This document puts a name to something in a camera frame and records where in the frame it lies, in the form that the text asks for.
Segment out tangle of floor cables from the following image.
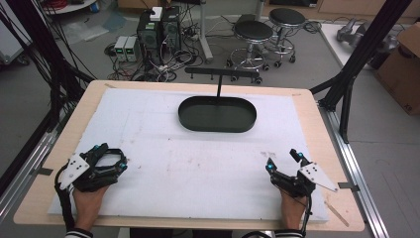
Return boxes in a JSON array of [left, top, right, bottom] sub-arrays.
[[103, 19, 207, 82]]

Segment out aluminium rail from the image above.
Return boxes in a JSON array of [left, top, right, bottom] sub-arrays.
[[317, 100, 391, 238], [0, 127, 58, 226]]

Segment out round white table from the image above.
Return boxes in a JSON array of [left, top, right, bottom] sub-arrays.
[[42, 0, 99, 16]]

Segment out person's right hand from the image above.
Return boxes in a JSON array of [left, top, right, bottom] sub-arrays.
[[279, 188, 309, 231]]

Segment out black oval tray hanger stand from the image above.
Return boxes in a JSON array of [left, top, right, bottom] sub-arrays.
[[177, 66, 261, 134]]

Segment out grey robot part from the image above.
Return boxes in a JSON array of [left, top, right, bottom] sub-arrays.
[[336, 17, 368, 45]]

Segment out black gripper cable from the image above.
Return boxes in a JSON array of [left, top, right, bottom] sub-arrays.
[[53, 164, 76, 233], [300, 193, 314, 234]]

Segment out grey equipment case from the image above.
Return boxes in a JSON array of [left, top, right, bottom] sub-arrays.
[[0, 18, 32, 65]]

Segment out small white box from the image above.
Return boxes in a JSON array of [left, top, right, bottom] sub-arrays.
[[149, 6, 163, 22]]

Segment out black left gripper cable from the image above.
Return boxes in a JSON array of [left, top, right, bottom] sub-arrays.
[[53, 164, 76, 233]]

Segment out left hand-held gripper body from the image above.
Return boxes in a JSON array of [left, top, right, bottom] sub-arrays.
[[59, 153, 120, 193]]

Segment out white foam mat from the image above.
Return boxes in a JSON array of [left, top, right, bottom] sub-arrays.
[[47, 86, 330, 223]]

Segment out person's left hand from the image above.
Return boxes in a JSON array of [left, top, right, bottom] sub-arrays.
[[72, 184, 110, 231]]

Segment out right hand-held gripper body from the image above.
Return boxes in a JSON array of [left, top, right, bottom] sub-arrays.
[[269, 162, 340, 199]]

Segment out black computer tower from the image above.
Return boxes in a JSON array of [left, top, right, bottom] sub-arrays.
[[136, 11, 164, 65], [160, 5, 182, 54]]

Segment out grey desk leg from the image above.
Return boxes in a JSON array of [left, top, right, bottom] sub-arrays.
[[197, 0, 215, 64]]

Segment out grey bench power supply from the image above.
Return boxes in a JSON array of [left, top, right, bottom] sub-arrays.
[[124, 36, 141, 63], [113, 35, 129, 62]]

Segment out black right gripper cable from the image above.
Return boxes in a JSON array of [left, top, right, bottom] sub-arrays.
[[300, 193, 314, 234]]

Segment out brown cardboard box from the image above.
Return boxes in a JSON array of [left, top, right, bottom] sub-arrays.
[[373, 22, 420, 116]]

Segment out black metal frame post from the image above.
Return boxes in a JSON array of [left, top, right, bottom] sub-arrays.
[[0, 0, 95, 134], [309, 0, 414, 144]]

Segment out thin wooden stick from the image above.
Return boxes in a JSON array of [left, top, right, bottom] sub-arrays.
[[324, 200, 351, 228]]

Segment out black round stool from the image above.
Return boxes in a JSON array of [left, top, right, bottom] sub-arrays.
[[266, 7, 307, 68], [226, 20, 275, 72]]

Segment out white side table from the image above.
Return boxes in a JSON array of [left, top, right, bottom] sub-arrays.
[[319, 22, 408, 71]]

